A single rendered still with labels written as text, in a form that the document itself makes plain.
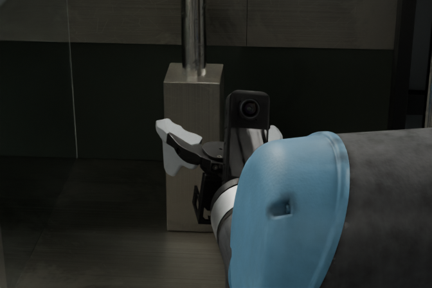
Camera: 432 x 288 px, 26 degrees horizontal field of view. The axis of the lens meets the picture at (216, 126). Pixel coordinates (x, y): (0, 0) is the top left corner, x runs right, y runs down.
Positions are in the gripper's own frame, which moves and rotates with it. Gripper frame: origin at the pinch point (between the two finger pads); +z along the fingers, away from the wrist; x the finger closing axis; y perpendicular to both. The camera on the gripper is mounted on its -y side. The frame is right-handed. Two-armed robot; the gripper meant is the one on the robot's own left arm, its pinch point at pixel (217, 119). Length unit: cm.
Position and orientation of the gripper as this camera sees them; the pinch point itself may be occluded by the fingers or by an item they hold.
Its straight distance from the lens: 116.1
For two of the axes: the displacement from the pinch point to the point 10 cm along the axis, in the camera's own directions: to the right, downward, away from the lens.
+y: -1.3, 9.2, 3.8
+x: 9.8, 0.6, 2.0
